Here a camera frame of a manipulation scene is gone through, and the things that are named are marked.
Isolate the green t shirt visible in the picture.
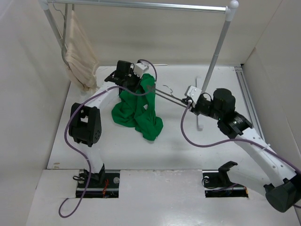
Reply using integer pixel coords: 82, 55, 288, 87
111, 73, 163, 141

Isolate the grey clothes hanger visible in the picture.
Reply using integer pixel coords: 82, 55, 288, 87
147, 85, 188, 108

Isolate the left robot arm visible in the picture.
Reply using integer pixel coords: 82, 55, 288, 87
64, 60, 149, 188

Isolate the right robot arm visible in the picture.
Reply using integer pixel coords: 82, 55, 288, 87
183, 86, 301, 213

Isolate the beige hanging garment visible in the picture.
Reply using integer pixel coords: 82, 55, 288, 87
65, 11, 100, 93

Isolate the metal clothes rack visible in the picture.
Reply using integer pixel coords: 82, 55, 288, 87
38, 0, 239, 130

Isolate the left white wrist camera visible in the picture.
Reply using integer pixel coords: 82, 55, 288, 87
133, 62, 149, 79

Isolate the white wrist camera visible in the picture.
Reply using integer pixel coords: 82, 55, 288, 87
185, 85, 202, 107
133, 62, 149, 79

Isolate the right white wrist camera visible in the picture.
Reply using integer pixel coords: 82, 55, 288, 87
185, 85, 202, 107

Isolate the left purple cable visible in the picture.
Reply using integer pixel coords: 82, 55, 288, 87
57, 58, 158, 218

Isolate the purple cable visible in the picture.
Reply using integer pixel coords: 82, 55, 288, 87
57, 58, 158, 218
180, 98, 301, 209

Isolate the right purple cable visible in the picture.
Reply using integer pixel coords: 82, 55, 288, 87
180, 98, 301, 209

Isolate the aluminium rail on table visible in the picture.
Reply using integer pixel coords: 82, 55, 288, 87
234, 66, 265, 140

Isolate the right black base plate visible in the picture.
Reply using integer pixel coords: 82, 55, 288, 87
201, 170, 249, 198

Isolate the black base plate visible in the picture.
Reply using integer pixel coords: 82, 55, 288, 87
72, 170, 120, 198
201, 170, 249, 198

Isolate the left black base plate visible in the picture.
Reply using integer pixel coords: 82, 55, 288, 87
72, 170, 120, 198

